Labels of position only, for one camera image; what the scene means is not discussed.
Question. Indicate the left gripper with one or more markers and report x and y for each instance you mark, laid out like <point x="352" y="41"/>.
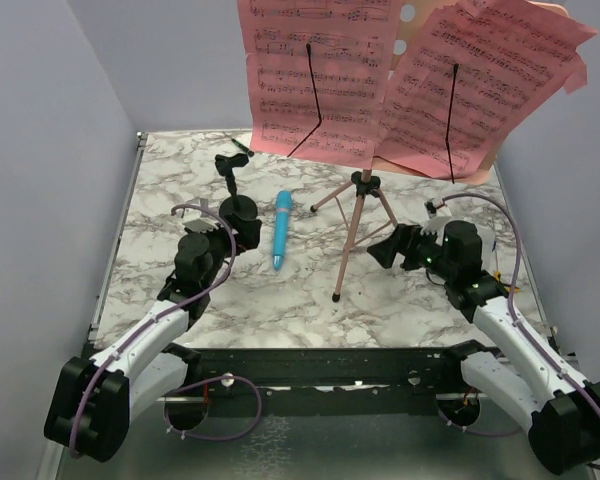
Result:
<point x="249" y="234"/>

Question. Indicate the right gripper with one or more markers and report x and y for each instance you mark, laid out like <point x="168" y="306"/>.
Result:
<point x="406" y="238"/>

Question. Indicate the pink sheet music pages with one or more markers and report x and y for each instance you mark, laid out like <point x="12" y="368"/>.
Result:
<point x="317" y="73"/>

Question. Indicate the pink sheet music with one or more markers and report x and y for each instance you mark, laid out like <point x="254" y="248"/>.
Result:
<point x="473" y="72"/>

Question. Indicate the pink music stand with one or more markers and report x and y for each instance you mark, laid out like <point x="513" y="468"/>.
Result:
<point x="408" y="27"/>

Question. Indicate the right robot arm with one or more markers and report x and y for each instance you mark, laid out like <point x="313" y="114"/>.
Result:
<point x="554" y="404"/>

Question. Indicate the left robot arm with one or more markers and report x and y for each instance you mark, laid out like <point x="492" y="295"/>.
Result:
<point x="96" y="398"/>

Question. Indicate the black microphone stand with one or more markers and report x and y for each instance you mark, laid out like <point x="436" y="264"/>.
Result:
<point x="240" y="205"/>

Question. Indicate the blue toy microphone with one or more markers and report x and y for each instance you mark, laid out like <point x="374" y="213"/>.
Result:
<point x="283" y="208"/>

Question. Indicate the yellow black pliers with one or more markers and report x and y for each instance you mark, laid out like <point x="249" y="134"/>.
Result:
<point x="500" y="278"/>

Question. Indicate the green black pen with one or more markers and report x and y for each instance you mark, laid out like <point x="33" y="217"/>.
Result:
<point x="242" y="147"/>

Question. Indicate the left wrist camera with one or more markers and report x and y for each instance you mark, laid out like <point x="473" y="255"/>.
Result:
<point x="195" y="221"/>

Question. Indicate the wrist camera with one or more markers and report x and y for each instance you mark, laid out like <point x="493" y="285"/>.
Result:
<point x="195" y="221"/>
<point x="439" y="215"/>

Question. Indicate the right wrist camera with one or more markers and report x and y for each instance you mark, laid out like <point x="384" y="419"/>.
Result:
<point x="439" y="215"/>

